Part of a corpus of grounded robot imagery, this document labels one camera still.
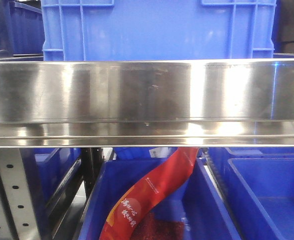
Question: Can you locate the blue bin lower centre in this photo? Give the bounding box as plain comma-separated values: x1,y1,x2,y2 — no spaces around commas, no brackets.
79,147,240,240

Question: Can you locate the blue bin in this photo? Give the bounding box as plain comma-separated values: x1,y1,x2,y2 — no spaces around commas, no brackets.
19,147,82,206
208,147,294,240
79,147,240,240

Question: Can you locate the blue bin lower left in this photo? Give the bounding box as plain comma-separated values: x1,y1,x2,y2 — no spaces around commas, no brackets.
19,147,82,206

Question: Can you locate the blue bin lower right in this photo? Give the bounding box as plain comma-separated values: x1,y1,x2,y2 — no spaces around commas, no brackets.
208,147,294,240

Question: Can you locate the red snack bag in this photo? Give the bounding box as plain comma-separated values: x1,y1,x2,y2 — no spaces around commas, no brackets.
99,147,199,240

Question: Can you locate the blue crate on shelf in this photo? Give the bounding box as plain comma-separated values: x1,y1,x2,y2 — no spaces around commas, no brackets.
41,0,277,61

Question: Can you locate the perforated metal upright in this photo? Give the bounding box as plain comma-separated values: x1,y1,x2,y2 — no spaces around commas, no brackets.
0,148,42,240

